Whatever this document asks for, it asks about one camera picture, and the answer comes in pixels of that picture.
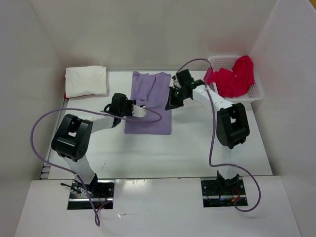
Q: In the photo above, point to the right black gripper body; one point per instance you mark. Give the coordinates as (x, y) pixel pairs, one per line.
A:
(176, 98)

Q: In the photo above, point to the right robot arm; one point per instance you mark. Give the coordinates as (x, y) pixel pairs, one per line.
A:
(230, 120)

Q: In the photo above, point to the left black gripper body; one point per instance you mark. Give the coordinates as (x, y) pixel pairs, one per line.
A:
(127, 110)

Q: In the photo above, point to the white t shirt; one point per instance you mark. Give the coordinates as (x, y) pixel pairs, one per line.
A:
(81, 81)

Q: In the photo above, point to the pink t shirt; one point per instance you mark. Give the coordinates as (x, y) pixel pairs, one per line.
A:
(232, 75)

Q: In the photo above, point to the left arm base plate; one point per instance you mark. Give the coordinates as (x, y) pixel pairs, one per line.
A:
(103, 198)

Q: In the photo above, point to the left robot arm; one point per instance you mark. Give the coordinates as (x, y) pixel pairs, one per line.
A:
(73, 135)

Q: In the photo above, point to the lavender t shirt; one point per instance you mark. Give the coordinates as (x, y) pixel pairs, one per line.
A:
(152, 91)

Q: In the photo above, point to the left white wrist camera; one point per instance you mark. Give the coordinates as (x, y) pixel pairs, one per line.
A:
(138, 112)

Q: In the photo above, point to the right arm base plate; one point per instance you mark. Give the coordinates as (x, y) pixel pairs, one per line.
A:
(213, 196)

